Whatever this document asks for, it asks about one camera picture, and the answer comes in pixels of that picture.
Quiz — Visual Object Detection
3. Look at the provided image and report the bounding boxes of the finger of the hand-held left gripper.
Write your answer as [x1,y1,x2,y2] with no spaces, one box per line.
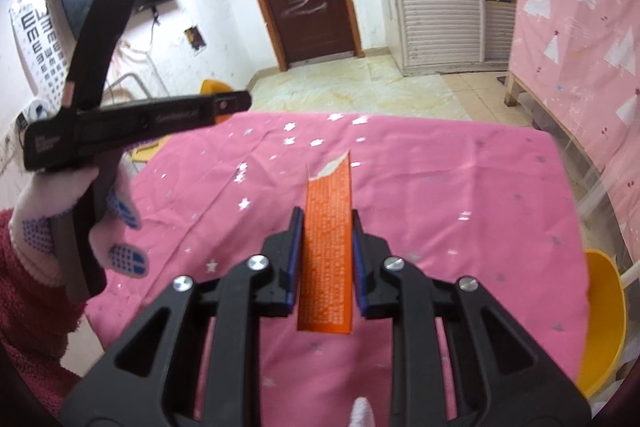
[152,90,252,131]

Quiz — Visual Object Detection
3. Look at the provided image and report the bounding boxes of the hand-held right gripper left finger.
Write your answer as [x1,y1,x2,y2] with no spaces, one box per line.
[60,207,306,427]

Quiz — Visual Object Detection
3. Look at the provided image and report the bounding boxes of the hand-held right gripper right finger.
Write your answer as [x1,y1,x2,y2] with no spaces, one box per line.
[351,211,594,427]

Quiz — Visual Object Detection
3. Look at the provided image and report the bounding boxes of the orange cardboard box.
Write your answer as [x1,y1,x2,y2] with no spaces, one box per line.
[295,149,357,336]

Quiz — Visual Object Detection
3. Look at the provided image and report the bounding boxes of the yellow plastic basin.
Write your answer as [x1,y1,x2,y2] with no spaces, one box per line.
[575,248,629,401]

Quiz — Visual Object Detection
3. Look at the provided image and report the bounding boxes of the person's left forearm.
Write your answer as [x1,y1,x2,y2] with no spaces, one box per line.
[0,207,87,410]

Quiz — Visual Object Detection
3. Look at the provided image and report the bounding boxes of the person's right hand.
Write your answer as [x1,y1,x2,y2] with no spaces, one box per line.
[350,397,377,427]

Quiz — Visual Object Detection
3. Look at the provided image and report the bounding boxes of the yellow wooden chair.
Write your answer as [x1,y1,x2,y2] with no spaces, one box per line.
[107,74,234,158]

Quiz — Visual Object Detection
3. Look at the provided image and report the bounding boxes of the pink star blanket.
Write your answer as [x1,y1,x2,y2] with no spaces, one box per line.
[85,111,592,427]

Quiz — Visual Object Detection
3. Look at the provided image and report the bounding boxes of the eye chart poster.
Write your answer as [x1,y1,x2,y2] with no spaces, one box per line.
[10,0,72,108]

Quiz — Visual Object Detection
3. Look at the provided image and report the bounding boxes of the pink patterned bed sheet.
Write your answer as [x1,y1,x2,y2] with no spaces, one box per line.
[505,0,640,270]

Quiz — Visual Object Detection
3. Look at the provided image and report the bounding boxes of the wall socket box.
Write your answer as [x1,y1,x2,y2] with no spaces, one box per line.
[184,26,207,53]

